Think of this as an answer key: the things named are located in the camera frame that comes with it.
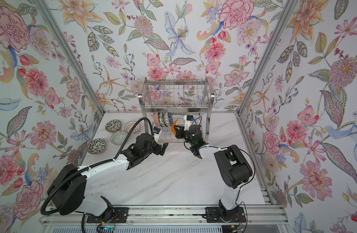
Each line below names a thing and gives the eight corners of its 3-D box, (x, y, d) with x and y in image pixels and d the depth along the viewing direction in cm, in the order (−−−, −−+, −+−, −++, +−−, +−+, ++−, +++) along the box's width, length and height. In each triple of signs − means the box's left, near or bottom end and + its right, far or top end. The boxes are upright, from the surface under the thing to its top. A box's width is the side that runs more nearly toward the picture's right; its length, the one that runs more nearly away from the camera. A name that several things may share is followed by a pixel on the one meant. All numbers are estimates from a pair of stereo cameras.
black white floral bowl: (86, 154, 97) (84, 151, 94) (92, 141, 104) (90, 138, 101) (102, 154, 97) (100, 151, 94) (107, 141, 104) (105, 138, 101)
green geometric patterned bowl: (109, 145, 101) (108, 142, 99) (114, 133, 108) (112, 130, 106) (124, 145, 101) (123, 143, 99) (127, 133, 108) (126, 130, 106)
